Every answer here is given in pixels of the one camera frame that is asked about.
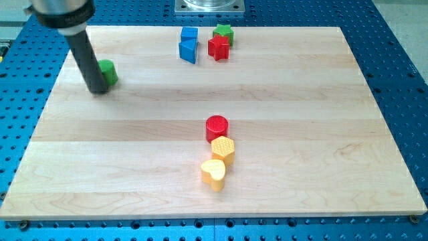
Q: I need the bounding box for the blue triangle block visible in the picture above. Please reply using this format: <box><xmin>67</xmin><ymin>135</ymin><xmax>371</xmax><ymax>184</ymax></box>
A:
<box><xmin>179</xmin><ymin>39</ymin><xmax>197</xmax><ymax>64</ymax></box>

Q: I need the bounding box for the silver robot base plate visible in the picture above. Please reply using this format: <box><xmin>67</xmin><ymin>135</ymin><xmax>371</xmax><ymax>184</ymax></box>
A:
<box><xmin>175</xmin><ymin>0</ymin><xmax>245</xmax><ymax>15</ymax></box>

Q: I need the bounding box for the blue perforated table plate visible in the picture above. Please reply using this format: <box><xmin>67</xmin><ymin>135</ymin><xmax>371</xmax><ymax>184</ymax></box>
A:
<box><xmin>1</xmin><ymin>0</ymin><xmax>427</xmax><ymax>240</ymax></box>

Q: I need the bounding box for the red star block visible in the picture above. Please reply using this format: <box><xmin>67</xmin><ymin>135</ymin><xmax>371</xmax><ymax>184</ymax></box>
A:
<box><xmin>208</xmin><ymin>35</ymin><xmax>230</xmax><ymax>61</ymax></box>

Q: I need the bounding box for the green cylinder block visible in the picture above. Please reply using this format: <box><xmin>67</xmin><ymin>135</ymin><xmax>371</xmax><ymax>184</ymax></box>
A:
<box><xmin>98</xmin><ymin>59</ymin><xmax>118</xmax><ymax>86</ymax></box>

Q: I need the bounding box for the red cylinder block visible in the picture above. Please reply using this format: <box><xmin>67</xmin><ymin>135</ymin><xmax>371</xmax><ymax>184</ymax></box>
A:
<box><xmin>205</xmin><ymin>115</ymin><xmax>229</xmax><ymax>143</ymax></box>

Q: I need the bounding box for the yellow hexagon block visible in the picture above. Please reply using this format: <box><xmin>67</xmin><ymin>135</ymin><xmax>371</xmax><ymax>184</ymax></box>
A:
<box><xmin>211</xmin><ymin>136</ymin><xmax>235</xmax><ymax>167</ymax></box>

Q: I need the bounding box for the yellow heart block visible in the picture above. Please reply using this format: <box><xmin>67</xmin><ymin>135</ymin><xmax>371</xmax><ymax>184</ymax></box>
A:
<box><xmin>201</xmin><ymin>159</ymin><xmax>226</xmax><ymax>191</ymax></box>

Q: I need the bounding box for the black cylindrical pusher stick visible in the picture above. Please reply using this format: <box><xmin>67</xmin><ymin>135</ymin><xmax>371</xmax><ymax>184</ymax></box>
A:
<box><xmin>58</xmin><ymin>27</ymin><xmax>108</xmax><ymax>94</ymax></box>

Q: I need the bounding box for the green star block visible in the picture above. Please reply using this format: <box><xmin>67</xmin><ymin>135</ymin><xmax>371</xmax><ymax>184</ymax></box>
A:
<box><xmin>212</xmin><ymin>23</ymin><xmax>234</xmax><ymax>46</ymax></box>

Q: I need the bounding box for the blue cube block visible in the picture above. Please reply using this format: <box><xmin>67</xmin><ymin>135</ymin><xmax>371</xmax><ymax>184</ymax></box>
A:
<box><xmin>180</xmin><ymin>27</ymin><xmax>198</xmax><ymax>42</ymax></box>

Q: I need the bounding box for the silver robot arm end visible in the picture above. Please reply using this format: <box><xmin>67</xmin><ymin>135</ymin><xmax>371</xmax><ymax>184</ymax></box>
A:
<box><xmin>29</xmin><ymin>0</ymin><xmax>95</xmax><ymax>29</ymax></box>

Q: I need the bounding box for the light wooden board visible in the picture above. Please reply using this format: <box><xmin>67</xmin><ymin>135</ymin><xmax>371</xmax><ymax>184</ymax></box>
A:
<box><xmin>1</xmin><ymin>26</ymin><xmax>427</xmax><ymax>220</ymax></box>

